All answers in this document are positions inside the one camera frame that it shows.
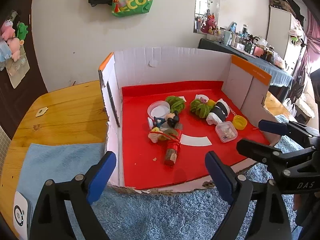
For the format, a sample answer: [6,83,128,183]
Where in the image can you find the green plush bundle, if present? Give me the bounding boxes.
[190,99,213,119]

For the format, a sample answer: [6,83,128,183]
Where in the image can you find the clear small plastic box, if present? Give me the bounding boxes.
[215,121,238,143]

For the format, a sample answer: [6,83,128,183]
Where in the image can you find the table with blue cloth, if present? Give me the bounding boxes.
[198,38,293,103]

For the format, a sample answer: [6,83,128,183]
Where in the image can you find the small white tag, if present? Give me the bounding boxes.
[35,107,48,118]

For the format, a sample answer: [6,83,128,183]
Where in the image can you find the green plush toy on door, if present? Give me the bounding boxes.
[16,22,28,41]

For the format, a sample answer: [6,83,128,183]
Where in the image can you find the white cabinet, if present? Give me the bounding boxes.
[267,7,306,69]

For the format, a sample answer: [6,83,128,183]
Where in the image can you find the light blue fluffy towel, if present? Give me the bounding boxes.
[16,114,301,240]

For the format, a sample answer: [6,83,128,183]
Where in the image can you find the cartoon figure round base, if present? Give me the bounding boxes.
[147,101,180,129]

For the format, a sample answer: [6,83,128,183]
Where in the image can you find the wooden stick red ribbon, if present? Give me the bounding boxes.
[148,127,182,166]

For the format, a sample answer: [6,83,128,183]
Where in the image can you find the pink plush pig toys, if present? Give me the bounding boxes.
[1,20,21,62]

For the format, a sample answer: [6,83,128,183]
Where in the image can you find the red dragon plush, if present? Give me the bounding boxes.
[201,14,217,35]

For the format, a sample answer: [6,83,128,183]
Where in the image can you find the small green plush ball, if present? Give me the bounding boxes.
[165,95,185,114]

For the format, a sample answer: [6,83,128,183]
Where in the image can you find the round wooden table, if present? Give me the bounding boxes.
[0,80,296,230]

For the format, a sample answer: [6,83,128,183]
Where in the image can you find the cardboard box red bottom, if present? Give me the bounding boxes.
[98,47,280,194]

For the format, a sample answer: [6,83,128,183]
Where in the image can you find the pink figure clear dome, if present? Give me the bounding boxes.
[195,94,209,103]

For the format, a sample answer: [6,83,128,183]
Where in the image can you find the yellow small toy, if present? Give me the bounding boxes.
[207,99,216,107]

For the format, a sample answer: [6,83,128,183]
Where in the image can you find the wall mirror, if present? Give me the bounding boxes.
[193,0,220,34]

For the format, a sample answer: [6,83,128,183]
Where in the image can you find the black white socks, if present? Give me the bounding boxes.
[206,99,230,125]

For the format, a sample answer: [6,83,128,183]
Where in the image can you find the pink curtain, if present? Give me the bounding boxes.
[292,10,319,100]

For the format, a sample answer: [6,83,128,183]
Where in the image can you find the dark wooden door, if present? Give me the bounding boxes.
[1,0,47,139]

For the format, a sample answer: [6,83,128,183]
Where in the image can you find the white square device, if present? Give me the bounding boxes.
[13,191,32,240]

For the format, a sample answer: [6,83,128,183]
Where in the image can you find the yellow plastic lid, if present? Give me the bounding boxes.
[232,115,247,131]

